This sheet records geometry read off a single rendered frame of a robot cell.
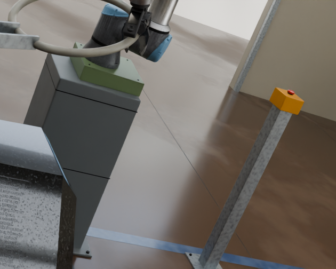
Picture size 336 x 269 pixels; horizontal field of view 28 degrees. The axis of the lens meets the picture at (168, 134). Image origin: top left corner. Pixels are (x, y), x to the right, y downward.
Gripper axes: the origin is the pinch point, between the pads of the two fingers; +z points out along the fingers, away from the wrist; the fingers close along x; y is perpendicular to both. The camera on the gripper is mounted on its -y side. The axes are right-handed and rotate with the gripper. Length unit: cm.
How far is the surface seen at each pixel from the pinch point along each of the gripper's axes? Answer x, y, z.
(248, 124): -38, 347, 265
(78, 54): 13.5, -21.8, -7.3
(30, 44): 30.2, -24.1, -8.3
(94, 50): 9.0, -18.6, -8.2
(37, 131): 22.7, -35.3, 18.8
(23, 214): 10, -75, 18
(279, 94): -57, 82, 54
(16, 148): 22, -54, 12
